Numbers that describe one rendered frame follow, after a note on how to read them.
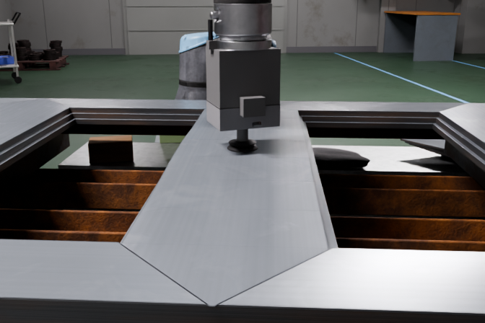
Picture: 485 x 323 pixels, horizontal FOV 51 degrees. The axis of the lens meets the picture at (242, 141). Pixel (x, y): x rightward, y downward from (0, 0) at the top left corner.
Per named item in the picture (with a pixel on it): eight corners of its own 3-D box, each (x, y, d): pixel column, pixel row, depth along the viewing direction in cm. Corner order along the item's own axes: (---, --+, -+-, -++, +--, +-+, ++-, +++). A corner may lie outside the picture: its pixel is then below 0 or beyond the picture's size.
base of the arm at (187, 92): (169, 107, 153) (170, 75, 151) (219, 108, 157) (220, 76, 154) (175, 119, 139) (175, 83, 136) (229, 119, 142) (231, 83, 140)
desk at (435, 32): (418, 52, 1033) (421, 11, 1011) (455, 60, 889) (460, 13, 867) (381, 52, 1026) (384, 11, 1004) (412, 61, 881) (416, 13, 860)
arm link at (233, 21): (281, 3, 64) (219, 3, 61) (280, 40, 65) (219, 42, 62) (259, 3, 71) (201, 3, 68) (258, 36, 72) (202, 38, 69)
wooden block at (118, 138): (133, 154, 126) (132, 134, 125) (133, 161, 121) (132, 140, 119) (91, 156, 124) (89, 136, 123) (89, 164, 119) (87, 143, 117)
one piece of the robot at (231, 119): (221, 21, 59) (222, 156, 64) (291, 20, 62) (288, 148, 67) (199, 18, 68) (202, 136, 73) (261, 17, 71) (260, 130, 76)
